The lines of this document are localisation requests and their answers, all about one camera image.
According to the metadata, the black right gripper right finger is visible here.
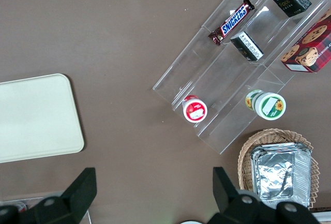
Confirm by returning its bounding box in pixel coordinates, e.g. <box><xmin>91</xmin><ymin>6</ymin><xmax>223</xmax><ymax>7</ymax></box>
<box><xmin>209</xmin><ymin>167</ymin><xmax>269</xmax><ymax>224</ymax></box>

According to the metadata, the red plaid cookie box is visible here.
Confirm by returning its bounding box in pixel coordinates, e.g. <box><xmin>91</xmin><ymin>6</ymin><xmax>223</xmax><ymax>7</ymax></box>
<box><xmin>280</xmin><ymin>8</ymin><xmax>331</xmax><ymax>74</ymax></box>

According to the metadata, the stack of foil containers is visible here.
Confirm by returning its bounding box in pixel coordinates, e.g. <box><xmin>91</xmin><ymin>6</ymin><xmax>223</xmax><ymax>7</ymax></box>
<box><xmin>250</xmin><ymin>142</ymin><xmax>313</xmax><ymax>208</ymax></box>

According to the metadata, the red lidded white cup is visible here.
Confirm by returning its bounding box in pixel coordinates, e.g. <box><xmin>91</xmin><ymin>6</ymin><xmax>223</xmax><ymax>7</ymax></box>
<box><xmin>182</xmin><ymin>94</ymin><xmax>208</xmax><ymax>123</ymax></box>

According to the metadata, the Snickers chocolate bar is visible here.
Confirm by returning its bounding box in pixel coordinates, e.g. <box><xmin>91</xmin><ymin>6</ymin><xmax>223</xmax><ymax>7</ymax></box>
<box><xmin>208</xmin><ymin>0</ymin><xmax>255</xmax><ymax>47</ymax></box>

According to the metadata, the red soda bottle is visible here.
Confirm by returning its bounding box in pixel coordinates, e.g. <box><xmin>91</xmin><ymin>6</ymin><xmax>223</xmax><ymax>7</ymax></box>
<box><xmin>12</xmin><ymin>201</ymin><xmax>27</xmax><ymax>214</ymax></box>

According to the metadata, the cream rectangular serving tray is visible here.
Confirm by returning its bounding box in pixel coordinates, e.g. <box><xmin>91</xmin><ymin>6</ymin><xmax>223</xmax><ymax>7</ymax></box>
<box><xmin>0</xmin><ymin>73</ymin><xmax>85</xmax><ymax>163</ymax></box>

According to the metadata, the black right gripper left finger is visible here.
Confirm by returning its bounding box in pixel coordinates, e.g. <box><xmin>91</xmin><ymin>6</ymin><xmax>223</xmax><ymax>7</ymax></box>
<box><xmin>18</xmin><ymin>167</ymin><xmax>98</xmax><ymax>224</ymax></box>

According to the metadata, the green lidded white cup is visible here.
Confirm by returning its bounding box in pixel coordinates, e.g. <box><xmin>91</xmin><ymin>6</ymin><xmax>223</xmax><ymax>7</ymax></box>
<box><xmin>245</xmin><ymin>89</ymin><xmax>287</xmax><ymax>120</ymax></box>

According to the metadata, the clear acrylic stepped shelf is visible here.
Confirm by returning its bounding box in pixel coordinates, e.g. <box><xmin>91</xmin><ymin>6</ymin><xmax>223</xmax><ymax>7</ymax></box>
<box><xmin>152</xmin><ymin>0</ymin><xmax>331</xmax><ymax>155</ymax></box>

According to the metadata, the light tan wicker basket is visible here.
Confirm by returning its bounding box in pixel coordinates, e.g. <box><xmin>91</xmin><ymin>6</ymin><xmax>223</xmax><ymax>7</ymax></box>
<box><xmin>237</xmin><ymin>128</ymin><xmax>320</xmax><ymax>211</ymax></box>

